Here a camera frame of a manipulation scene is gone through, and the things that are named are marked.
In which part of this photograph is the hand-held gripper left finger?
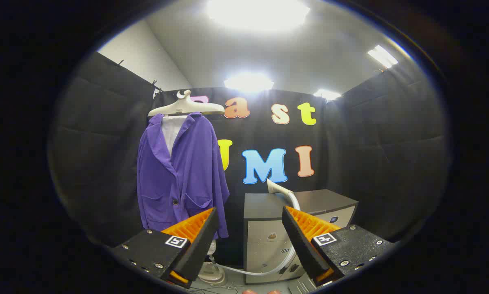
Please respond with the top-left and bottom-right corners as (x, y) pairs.
(113, 207), (220, 289)

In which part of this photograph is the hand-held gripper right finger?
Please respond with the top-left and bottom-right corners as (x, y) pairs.
(282, 206), (394, 287)

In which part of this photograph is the white garment steamer base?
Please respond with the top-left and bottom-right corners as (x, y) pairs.
(198, 241), (227, 285)

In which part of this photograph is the purple corduroy jacket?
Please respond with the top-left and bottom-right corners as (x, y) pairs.
(137, 112), (230, 239)

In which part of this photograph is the cream plastic clothes hanger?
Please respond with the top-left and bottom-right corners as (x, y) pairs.
(148, 90), (225, 118)

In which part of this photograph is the grey drawer cabinet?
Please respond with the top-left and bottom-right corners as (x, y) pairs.
(243, 189), (359, 285)

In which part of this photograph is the white ironing backing panel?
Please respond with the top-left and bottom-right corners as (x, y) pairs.
(161, 116), (188, 158)

